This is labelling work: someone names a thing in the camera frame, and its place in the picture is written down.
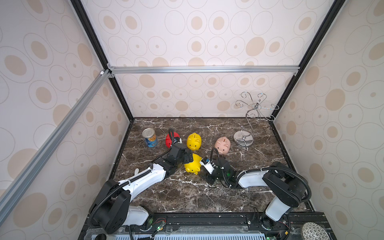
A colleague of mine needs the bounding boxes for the yellow piggy bank front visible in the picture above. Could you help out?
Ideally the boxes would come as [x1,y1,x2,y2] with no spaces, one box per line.
[184,154,202,175]

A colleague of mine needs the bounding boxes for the yellow piggy bank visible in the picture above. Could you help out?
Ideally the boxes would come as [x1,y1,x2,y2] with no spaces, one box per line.
[187,133,202,151]
[184,154,202,175]

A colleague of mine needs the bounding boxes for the pink piggy bank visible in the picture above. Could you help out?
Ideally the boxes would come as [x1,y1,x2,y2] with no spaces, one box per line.
[215,137,231,155]

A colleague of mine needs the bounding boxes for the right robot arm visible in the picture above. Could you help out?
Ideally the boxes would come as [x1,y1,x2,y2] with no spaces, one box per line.
[200,158,312,230]

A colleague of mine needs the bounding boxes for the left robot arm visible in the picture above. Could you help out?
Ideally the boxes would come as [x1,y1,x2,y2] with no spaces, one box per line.
[87,128,193,234]

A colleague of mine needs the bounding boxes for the red piggy bank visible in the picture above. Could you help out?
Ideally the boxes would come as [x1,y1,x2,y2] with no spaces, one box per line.
[166,132,182,148]

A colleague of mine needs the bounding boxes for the yellow piggy bank back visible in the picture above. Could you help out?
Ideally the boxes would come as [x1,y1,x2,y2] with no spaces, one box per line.
[187,133,202,151]

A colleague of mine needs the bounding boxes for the blue labelled tin can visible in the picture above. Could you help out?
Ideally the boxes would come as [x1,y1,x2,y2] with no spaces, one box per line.
[142,128,158,148]

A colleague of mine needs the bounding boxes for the perforated metal mesh dome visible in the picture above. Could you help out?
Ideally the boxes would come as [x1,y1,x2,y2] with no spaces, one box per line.
[301,222,330,240]

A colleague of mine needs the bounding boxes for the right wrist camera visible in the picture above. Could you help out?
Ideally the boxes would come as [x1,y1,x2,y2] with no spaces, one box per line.
[200,157,215,175]

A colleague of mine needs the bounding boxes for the chrome wire hook stand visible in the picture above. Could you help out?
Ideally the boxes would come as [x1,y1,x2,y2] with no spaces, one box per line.
[234,91,280,148]

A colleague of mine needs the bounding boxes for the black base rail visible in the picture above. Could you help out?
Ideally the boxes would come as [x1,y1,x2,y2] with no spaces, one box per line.
[79,212,336,240]

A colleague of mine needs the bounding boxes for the horizontal aluminium rail back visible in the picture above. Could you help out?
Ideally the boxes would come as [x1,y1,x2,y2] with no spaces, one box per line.
[102,65,300,76]

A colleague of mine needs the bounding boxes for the diagonal aluminium rail left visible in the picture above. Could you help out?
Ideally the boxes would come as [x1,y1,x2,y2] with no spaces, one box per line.
[1,69,111,225]

